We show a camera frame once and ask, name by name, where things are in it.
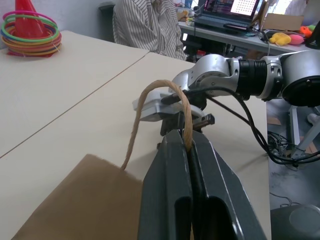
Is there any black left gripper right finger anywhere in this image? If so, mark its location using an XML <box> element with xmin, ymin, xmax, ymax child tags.
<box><xmin>189</xmin><ymin>131</ymin><xmax>267</xmax><ymax>240</ymax></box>

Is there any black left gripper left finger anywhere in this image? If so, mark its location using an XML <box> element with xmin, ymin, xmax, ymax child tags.
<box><xmin>137</xmin><ymin>128</ymin><xmax>194</xmax><ymax>240</ymax></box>

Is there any brown paper bag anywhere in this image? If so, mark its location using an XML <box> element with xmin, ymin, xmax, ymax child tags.
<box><xmin>11</xmin><ymin>79</ymin><xmax>195</xmax><ymax>240</ymax></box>

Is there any yellow plush toy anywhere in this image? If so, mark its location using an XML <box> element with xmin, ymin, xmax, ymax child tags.
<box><xmin>269</xmin><ymin>32</ymin><xmax>292</xmax><ymax>47</ymax></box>

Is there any pink plush toy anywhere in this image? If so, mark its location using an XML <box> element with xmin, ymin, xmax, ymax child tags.
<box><xmin>288</xmin><ymin>34</ymin><xmax>305</xmax><ymax>46</ymax></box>

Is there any orange plush toy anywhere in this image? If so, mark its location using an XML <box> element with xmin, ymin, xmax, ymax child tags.
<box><xmin>299</xmin><ymin>25</ymin><xmax>312</xmax><ymax>39</ymax></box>

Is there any grey rounded object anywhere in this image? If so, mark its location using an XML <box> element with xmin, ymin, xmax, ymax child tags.
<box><xmin>270</xmin><ymin>203</ymin><xmax>320</xmax><ymax>240</ymax></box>

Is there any person in striped shirt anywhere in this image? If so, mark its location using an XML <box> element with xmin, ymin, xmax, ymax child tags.
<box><xmin>112</xmin><ymin>0</ymin><xmax>188</xmax><ymax>61</ymax></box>

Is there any grey desk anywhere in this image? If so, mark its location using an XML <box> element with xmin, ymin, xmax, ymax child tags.
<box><xmin>178</xmin><ymin>20</ymin><xmax>306</xmax><ymax>55</ymax></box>

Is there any black open laptop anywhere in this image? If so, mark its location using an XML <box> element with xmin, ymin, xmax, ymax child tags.
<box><xmin>193</xmin><ymin>0</ymin><xmax>260</xmax><ymax>32</ymax></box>

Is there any brown cardboard box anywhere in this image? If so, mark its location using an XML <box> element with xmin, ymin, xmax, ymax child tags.
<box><xmin>259</xmin><ymin>12</ymin><xmax>305</xmax><ymax>33</ymax></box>

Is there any black cone-shaped object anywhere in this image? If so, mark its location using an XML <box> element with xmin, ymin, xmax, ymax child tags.
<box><xmin>304</xmin><ymin>21</ymin><xmax>320</xmax><ymax>50</ymax></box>

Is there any red plastic cone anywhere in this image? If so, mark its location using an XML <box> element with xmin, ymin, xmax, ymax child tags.
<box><xmin>6</xmin><ymin>0</ymin><xmax>55</xmax><ymax>58</ymax></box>

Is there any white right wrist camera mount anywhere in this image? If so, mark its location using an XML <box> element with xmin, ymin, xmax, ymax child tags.
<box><xmin>131</xmin><ymin>89</ymin><xmax>208</xmax><ymax>124</ymax></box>

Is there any black floor cable bundle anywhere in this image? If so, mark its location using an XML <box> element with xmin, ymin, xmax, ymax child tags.
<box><xmin>267</xmin><ymin>131</ymin><xmax>302</xmax><ymax>165</ymax></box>

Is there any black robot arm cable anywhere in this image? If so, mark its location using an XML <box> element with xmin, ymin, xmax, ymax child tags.
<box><xmin>161</xmin><ymin>87</ymin><xmax>320</xmax><ymax>166</ymax></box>

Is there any white table leg frame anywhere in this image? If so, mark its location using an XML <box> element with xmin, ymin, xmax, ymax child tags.
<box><xmin>288</xmin><ymin>104</ymin><xmax>320</xmax><ymax>161</ymax></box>

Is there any green plastic ring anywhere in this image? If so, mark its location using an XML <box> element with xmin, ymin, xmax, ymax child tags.
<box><xmin>0</xmin><ymin>14</ymin><xmax>60</xmax><ymax>43</ymax></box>

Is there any pink plastic ring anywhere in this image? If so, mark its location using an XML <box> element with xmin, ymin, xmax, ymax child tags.
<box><xmin>6</xmin><ymin>38</ymin><xmax>62</xmax><ymax>55</ymax></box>

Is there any orange plastic ring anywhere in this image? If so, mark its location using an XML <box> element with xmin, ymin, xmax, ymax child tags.
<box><xmin>1</xmin><ymin>33</ymin><xmax>62</xmax><ymax>51</ymax></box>

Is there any magenta plastic ring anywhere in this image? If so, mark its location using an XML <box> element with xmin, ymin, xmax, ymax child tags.
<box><xmin>3</xmin><ymin>10</ymin><xmax>53</xmax><ymax>27</ymax></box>

